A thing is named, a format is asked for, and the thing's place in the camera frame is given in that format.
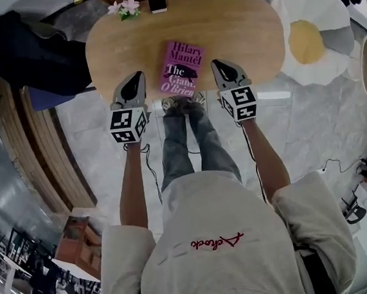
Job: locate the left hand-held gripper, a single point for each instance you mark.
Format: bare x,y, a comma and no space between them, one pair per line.
128,126

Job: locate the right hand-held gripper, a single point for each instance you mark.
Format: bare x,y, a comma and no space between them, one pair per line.
240,103

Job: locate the pink book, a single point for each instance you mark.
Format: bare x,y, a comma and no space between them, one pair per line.
181,59

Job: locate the white flower-shaped floor cushion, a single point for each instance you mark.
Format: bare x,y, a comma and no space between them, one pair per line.
312,8

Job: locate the person's left forearm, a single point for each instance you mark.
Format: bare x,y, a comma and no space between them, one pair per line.
134,186

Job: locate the person's right forearm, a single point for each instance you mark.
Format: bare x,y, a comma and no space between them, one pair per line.
267,161

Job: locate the wooden coffee table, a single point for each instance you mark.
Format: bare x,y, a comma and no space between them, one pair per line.
240,34

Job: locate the person's right shoe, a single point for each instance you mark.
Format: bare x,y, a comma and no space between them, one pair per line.
196,99

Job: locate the person's shoe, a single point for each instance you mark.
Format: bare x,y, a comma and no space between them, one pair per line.
169,104
196,99

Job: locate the person's left shoe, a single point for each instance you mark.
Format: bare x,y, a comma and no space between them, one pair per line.
169,104

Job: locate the person's left jeans leg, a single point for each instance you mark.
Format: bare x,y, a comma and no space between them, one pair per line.
174,150

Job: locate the person's jeans leg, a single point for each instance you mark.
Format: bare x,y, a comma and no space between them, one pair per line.
212,146
174,150

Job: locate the person's right jeans leg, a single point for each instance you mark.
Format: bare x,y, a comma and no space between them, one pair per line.
212,146

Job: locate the blue chair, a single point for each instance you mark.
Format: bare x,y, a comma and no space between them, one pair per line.
49,98

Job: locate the small potted white flowers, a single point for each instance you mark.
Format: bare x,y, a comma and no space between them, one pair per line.
126,11

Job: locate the small black box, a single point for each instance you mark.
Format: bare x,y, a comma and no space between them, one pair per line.
157,5

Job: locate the black jacket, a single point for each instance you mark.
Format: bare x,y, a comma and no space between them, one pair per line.
32,54

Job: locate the stack of wooden planks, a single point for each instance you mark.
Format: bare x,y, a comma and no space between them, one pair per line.
41,150

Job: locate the red wooden stool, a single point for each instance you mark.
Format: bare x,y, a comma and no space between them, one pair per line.
79,240

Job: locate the person's grey shirt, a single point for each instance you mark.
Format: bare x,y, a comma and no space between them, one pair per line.
226,252

